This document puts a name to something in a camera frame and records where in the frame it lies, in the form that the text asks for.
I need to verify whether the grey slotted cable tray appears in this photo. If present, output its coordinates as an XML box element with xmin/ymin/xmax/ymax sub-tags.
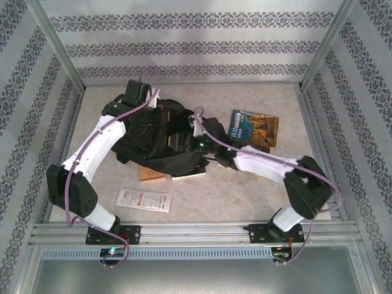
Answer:
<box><xmin>41</xmin><ymin>246</ymin><xmax>273</xmax><ymax>260</ymax></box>

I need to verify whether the black backpack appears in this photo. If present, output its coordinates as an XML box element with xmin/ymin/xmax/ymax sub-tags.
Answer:
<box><xmin>110</xmin><ymin>97</ymin><xmax>230</xmax><ymax>172</ymax></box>

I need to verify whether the white plastic stationery packet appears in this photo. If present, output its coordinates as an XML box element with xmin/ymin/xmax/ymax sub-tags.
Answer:
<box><xmin>117</xmin><ymin>187</ymin><xmax>174</xmax><ymax>214</ymax></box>

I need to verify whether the blue orange landscape book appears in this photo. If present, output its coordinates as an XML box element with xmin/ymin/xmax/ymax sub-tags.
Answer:
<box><xmin>228</xmin><ymin>108</ymin><xmax>280</xmax><ymax>150</ymax></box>

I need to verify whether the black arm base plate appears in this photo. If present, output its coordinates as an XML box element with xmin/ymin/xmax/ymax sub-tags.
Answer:
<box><xmin>248</xmin><ymin>222</ymin><xmax>304</xmax><ymax>245</ymax></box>
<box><xmin>85</xmin><ymin>225</ymin><xmax>142</xmax><ymax>246</ymax></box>

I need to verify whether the controller board with LED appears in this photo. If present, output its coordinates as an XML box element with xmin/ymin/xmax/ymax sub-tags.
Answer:
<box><xmin>271</xmin><ymin>246</ymin><xmax>293</xmax><ymax>260</ymax></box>
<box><xmin>100</xmin><ymin>247</ymin><xmax>126</xmax><ymax>258</ymax></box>

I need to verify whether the purple cable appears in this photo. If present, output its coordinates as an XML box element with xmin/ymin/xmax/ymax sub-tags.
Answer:
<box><xmin>194</xmin><ymin>105</ymin><xmax>343</xmax><ymax>266</ymax></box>
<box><xmin>66</xmin><ymin>67</ymin><xmax>162</xmax><ymax>270</ymax></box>

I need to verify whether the dark Three Days book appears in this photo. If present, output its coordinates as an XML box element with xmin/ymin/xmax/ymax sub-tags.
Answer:
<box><xmin>216</xmin><ymin>146</ymin><xmax>271</xmax><ymax>172</ymax></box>

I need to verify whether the brown kraft notebook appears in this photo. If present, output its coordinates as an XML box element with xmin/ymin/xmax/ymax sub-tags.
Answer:
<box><xmin>139</xmin><ymin>165</ymin><xmax>169</xmax><ymax>184</ymax></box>

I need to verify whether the aluminium frame post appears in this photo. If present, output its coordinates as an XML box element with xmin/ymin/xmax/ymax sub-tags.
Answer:
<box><xmin>300</xmin><ymin>0</ymin><xmax>359</xmax><ymax>92</ymax></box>
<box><xmin>23</xmin><ymin>0</ymin><xmax>86</xmax><ymax>92</ymax></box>

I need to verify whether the grey metal sheet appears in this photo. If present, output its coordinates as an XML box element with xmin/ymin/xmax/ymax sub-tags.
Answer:
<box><xmin>30</xmin><ymin>259</ymin><xmax>373</xmax><ymax>294</ymax></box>

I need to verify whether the long aluminium mounting rail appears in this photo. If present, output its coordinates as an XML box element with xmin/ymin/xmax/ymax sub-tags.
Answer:
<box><xmin>29</xmin><ymin>222</ymin><xmax>359</xmax><ymax>246</ymax></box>

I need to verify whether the aluminium side rail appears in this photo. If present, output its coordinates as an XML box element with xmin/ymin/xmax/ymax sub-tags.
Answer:
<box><xmin>41</xmin><ymin>88</ymin><xmax>85</xmax><ymax>224</ymax></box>
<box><xmin>295</xmin><ymin>85</ymin><xmax>350</xmax><ymax>222</ymax></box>

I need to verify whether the black book orange title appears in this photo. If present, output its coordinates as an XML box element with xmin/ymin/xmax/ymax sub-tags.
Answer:
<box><xmin>170</xmin><ymin>165</ymin><xmax>206</xmax><ymax>181</ymax></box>

